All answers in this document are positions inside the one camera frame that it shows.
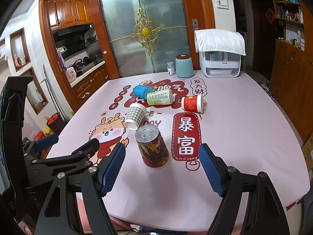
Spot dark patterned paper cup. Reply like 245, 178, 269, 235
135, 124, 169, 168

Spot grey checked paper cup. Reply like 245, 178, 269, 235
125, 103, 147, 130

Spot blue plastic cup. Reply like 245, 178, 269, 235
133, 85, 155, 100

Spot green white paper cup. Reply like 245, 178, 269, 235
146, 89, 175, 106

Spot red paper cup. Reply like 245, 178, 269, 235
181, 94, 204, 114

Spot person's left hand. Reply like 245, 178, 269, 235
19, 221, 35, 235

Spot pink printed tablecloth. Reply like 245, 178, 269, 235
48, 71, 310, 231

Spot small white pill bottle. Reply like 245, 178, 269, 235
167, 61, 176, 75

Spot wooden shelf cabinet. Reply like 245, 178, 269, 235
270, 0, 312, 142

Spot wooden kitchen cabinets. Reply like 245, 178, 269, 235
47, 0, 109, 104

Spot light blue ceramic canister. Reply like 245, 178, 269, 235
175, 54, 194, 78

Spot frosted glass sliding door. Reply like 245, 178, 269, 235
99, 0, 190, 78

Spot white countertop appliance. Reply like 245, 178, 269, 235
199, 51, 241, 78

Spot white quilted cloth cover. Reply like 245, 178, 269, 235
194, 29, 246, 56

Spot white wall switch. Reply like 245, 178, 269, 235
216, 0, 229, 10

